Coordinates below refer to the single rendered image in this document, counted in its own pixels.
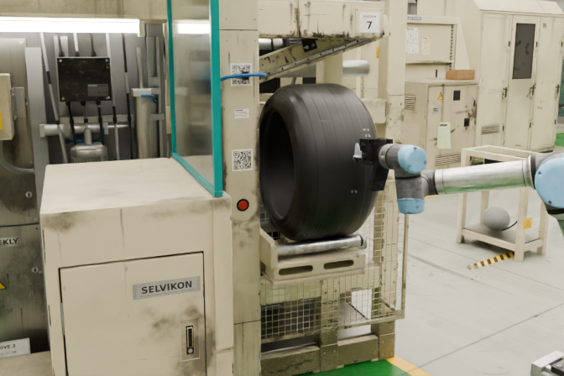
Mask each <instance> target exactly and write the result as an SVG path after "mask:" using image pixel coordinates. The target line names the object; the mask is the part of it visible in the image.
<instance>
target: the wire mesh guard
mask: <svg viewBox="0 0 564 376"><path fill-rule="evenodd" d="M394 184H395V180H386V185H394ZM390 194H396V193H390ZM381 195H382V201H381V202H382V206H381V207H382V210H383V207H386V206H383V195H388V200H386V201H388V204H389V201H392V200H389V187H388V194H383V192H382V194H381ZM392 207H393V211H392V212H393V218H388V213H389V212H388V211H387V212H384V213H387V225H382V220H385V219H382V217H381V219H379V220H381V236H382V226H387V229H388V219H393V220H394V212H397V211H394V203H393V205H392ZM374 208H376V216H377V214H382V213H377V208H378V207H377V201H376V207H374ZM409 215H410V214H405V216H404V218H405V222H404V229H399V224H402V223H399V218H400V217H395V218H398V223H396V224H398V234H399V230H404V235H400V236H404V241H401V242H403V247H402V248H403V253H402V254H403V263H402V271H397V266H401V265H397V261H396V272H390V273H386V268H389V267H386V262H389V261H386V259H385V261H384V262H385V276H386V274H390V289H391V285H395V295H391V296H395V299H396V296H397V295H396V283H395V284H391V273H396V277H397V272H402V285H401V289H397V290H401V305H400V309H401V310H402V316H396V315H395V313H397V312H395V307H398V306H395V305H394V316H386V317H381V318H377V319H374V318H373V316H370V317H372V318H373V319H372V320H368V314H367V317H365V318H367V320H366V321H357V320H358V319H357V314H358V313H357V308H358V307H357V302H358V301H354V302H356V307H355V308H356V313H355V314H356V319H355V320H356V322H353V323H351V321H354V320H351V315H354V314H351V309H353V308H351V307H350V308H349V309H350V323H348V324H345V316H349V315H345V314H344V321H340V322H344V324H342V325H339V319H338V322H335V323H338V325H337V326H333V324H334V323H331V324H332V326H329V327H327V325H329V324H326V327H323V328H318V329H316V321H319V320H316V316H315V326H311V327H314V328H315V329H313V330H310V316H312V315H310V310H311V309H310V301H309V303H306V304H309V309H307V310H309V321H305V322H309V327H306V328H309V331H304V329H305V328H304V311H306V310H304V298H308V297H304V292H305V291H304V283H303V285H299V286H303V291H301V292H303V304H300V305H303V322H300V323H303V328H301V329H303V332H298V330H300V329H298V324H299V323H298V317H302V316H298V299H302V298H298V293H300V292H298V284H297V286H293V287H297V292H296V293H297V299H292V300H297V305H295V306H297V317H293V318H297V323H295V324H297V329H296V330H297V332H294V333H291V331H295V330H291V325H294V324H291V319H292V318H291V314H290V318H288V319H290V331H287V332H290V333H289V334H284V335H279V336H274V337H273V334H275V333H273V316H274V315H273V309H278V308H273V303H274V302H273V296H277V295H273V286H272V296H267V297H272V302H270V303H272V309H268V310H272V315H271V316H272V321H268V322H272V327H270V328H272V333H271V334H272V337H266V338H261V344H262V343H266V342H276V341H280V340H285V339H291V338H295V337H304V336H309V335H314V334H319V333H323V332H333V331H337V330H342V329H348V328H352V327H357V326H366V325H371V324H376V323H380V322H386V321H395V320H399V319H405V295H406V275H407V255H408V235H409ZM376 227H380V226H376V223H375V232H370V228H371V227H369V239H365V240H369V245H368V246H369V249H370V246H373V245H370V233H375V238H372V239H375V243H376V239H377V238H376ZM387 238H391V237H387V234H386V243H381V242H380V250H376V251H380V256H377V257H380V262H379V263H382V262H381V257H382V256H381V244H386V249H382V250H386V253H387ZM380 269H383V268H379V280H374V277H373V281H369V282H373V287H369V288H373V293H370V294H373V297H374V281H379V286H375V287H380V286H384V291H380V292H384V297H380V298H384V300H385V282H384V285H380V280H384V279H380V275H381V273H380ZM358 278H361V277H358V275H357V283H356V284H352V279H355V278H352V276H351V284H350V285H351V290H348V291H351V296H348V297H351V299H352V285H357V289H356V291H357V292H358V284H361V283H358ZM397 278H401V277H397ZM262 279H265V290H264V291H265V297H262V298H265V303H264V304H265V310H262V311H265V312H266V311H267V310H266V304H269V303H266V291H268V290H266V285H271V284H266V278H262ZM340 280H344V279H340V277H339V286H335V287H339V292H337V293H339V298H338V299H339V304H338V305H339V309H340V305H342V304H340V299H341V298H340V293H341V292H340ZM334 281H338V280H334V278H333V287H329V288H333V293H331V294H333V311H334V306H337V305H334V300H336V299H334V294H335V293H334ZM328 282H332V281H328V279H327V288H324V289H327V294H326V295H327V306H323V307H327V311H328V306H332V305H328V301H329V300H328V295H329V294H328ZM322 283H326V282H322V280H321V289H318V290H321V307H317V308H322V302H323V301H325V300H322V296H323V294H322ZM341 286H345V291H342V292H345V297H343V298H345V303H344V304H345V305H346V304H348V303H346V298H347V297H346V276H345V285H341ZM281 289H286V288H285V287H284V288H281ZM285 295H288V294H286V293H285ZM282 301H284V302H286V300H282ZM371 306H374V304H372V305H371ZM285 307H288V306H284V308H285ZM380 310H384V308H383V309H380ZM333 311H329V312H333ZM372 312H373V310H372ZM280 314H285V313H280ZM384 315H388V314H383V315H380V316H384ZM283 320H287V319H285V318H284V319H283ZM285 326H288V325H285ZM321 326H325V325H322V324H321ZM284 333H285V331H284Z"/></svg>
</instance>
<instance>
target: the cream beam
mask: <svg viewBox="0 0 564 376"><path fill-rule="evenodd" d="M360 12H373V13H379V33H359V17H360ZM383 28H384V2H364V1H337V0H258V38H259V39H303V38H311V39H382V38H383Z"/></svg>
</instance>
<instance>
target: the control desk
mask: <svg viewBox="0 0 564 376"><path fill-rule="evenodd" d="M40 223H41V234H42V244H43V255H44V275H45V286H46V296H47V307H48V317H49V329H50V349H51V359H52V369H53V376H234V367H233V348H232V347H233V297H232V198H231V197H230V196H229V195H228V194H227V193H226V192H225V191H224V190H222V196H216V197H215V196H214V195H213V194H212V193H211V192H209V191H208V190H207V189H206V188H205V187H204V186H203V185H202V184H201V183H200V182H199V181H198V180H197V179H196V178H195V177H194V176H193V175H192V174H191V173H189V172H188V171H187V170H186V169H185V168H184V167H183V166H182V165H181V164H180V163H179V162H178V161H177V160H176V159H175V158H174V157H171V158H170V159H167V158H158V159H131V160H118V161H104V162H90V163H76V164H49V165H46V170H45V176H44V189H43V195H42V201H41V208H40Z"/></svg>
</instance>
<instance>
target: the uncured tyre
mask: <svg viewBox="0 0 564 376"><path fill-rule="evenodd" d="M321 120H338V121H325V122H319V121H321ZM363 127H365V128H369V129H370V133H371V137H372V138H378V135H377V132H376V128H375V126H374V123H373V119H372V117H371V115H370V113H369V111H368V109H367V108H366V106H365V105H364V104H363V102H362V101H361V100H360V99H359V98H358V96H357V95H356V94H355V93H354V92H353V91H352V90H350V89H349V88H347V87H346V86H342V85H338V84H335V83H321V84H290V85H287V86H282V87H281V88H279V89H278V90H277V91H276V92H275V93H274V94H273V95H272V96H271V97H270V98H269V99H268V100H267V102H266V103H265V104H264V107H263V110H262V112H261V115H260V119H259V183H260V193H261V196H262V200H263V204H264V208H265V211H266V213H267V215H268V217H269V220H270V221H271V223H272V224H273V226H274V227H275V228H276V229H277V230H278V231H279V232H281V233H282V234H283V235H284V236H286V237H287V238H288V239H290V240H294V241H307V240H315V239H322V238H335V237H343V236H347V235H350V234H352V233H354V232H356V231H357V230H358V229H360V228H361V226H362V225H363V224H364V223H365V222H366V220H367V219H368V217H369V215H370V214H371V212H372V210H373V208H374V205H375V203H376V200H377V197H378V193H379V192H378V191H371V190H370V188H369V187H368V184H369V181H370V177H371V174H372V171H373V166H372V165H364V164H359V163H354V161H353V156H354V153H355V145H356V144H358V145H359V148H360V139H361V138H364V134H363ZM350 188H358V194H357V195H350Z"/></svg>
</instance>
